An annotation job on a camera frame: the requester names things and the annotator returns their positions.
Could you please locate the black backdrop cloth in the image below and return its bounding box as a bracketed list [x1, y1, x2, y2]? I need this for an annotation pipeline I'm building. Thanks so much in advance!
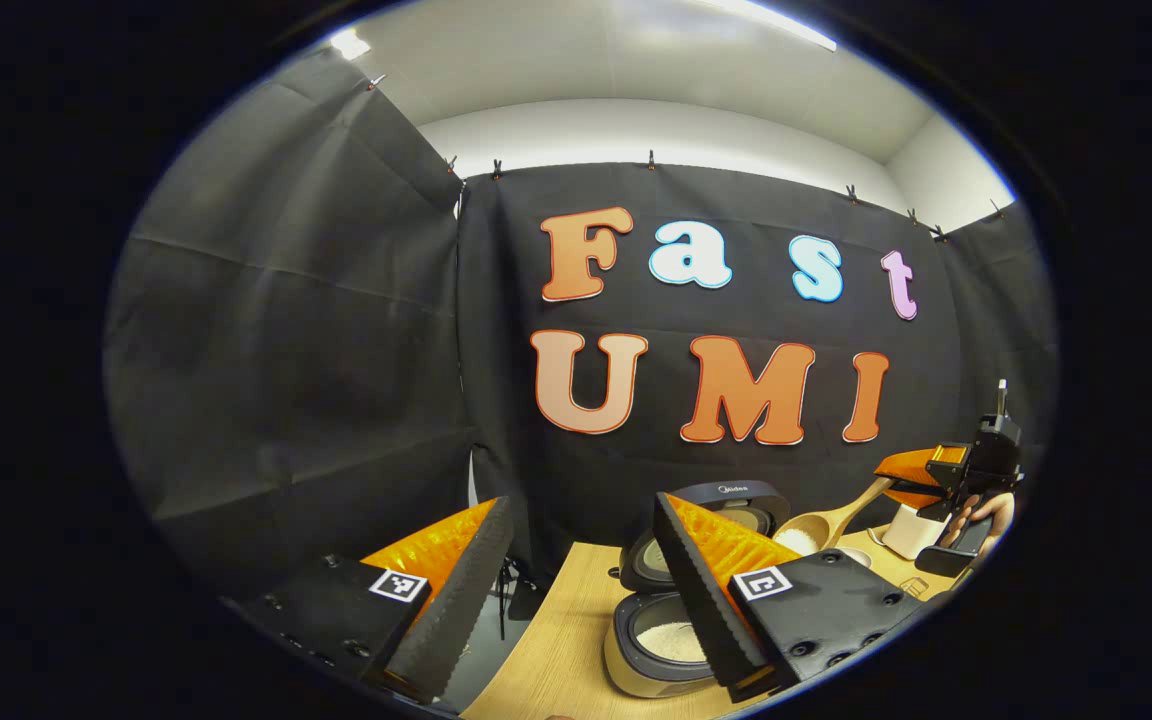
[104, 45, 1057, 601]

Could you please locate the black and beige rice cooker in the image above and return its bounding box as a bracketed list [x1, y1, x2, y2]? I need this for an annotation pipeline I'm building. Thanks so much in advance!
[603, 480, 793, 699]

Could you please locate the wooden spoon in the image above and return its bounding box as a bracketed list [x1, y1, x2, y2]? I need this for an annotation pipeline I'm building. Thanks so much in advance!
[773, 476, 897, 557]

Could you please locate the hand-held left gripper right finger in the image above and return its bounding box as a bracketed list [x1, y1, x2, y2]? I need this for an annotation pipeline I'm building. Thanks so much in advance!
[652, 492, 922, 704]

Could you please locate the black metal stand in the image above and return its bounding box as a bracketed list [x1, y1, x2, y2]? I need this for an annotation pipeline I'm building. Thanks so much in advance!
[496, 555, 542, 641]

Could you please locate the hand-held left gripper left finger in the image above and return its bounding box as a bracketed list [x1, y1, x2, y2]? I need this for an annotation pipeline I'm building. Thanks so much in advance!
[226, 497, 517, 704]

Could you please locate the white toaster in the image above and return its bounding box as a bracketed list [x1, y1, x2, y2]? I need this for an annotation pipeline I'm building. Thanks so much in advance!
[881, 503, 947, 561]

